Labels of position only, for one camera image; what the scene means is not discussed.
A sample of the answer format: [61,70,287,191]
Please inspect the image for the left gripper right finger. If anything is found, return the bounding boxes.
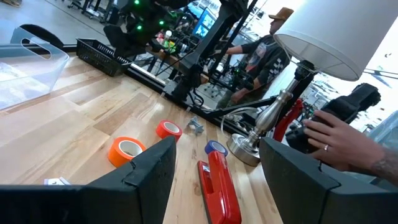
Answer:
[259,136,398,224]

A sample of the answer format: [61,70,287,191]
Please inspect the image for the blue tape roll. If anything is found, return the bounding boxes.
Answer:
[204,139,229,157]

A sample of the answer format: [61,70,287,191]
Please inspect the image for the monitor with blue screen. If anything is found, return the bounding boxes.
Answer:
[192,6,218,40]

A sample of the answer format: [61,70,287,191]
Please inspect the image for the person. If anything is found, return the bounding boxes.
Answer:
[217,7,295,110]

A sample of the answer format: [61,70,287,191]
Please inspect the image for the silver lamp base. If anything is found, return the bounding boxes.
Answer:
[226,60,317,167]

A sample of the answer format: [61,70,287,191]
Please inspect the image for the orange tape roll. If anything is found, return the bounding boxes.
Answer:
[108,136,147,168]

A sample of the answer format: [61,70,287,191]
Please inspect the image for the clear plastic bin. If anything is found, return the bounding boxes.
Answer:
[0,26,70,110]

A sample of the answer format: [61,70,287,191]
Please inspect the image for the white lamp shade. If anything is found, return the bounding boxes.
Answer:
[273,0,398,82]

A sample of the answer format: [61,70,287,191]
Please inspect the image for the red tape roll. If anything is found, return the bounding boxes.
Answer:
[155,119,183,143]

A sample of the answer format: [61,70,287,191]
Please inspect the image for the person's forearm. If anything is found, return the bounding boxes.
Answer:
[369,146,398,187]

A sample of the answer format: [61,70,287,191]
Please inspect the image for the white lamp cord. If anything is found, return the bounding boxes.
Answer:
[220,107,259,138]

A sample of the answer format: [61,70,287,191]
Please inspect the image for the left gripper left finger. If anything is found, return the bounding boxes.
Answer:
[0,136,177,224]

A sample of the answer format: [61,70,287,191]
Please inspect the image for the red stapler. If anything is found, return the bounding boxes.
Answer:
[197,151,243,224]

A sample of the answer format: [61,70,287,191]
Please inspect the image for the black mesh basket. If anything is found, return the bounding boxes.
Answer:
[76,37,133,78]

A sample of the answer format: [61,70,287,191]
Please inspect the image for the person's hand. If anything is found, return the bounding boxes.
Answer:
[302,109,386,172]

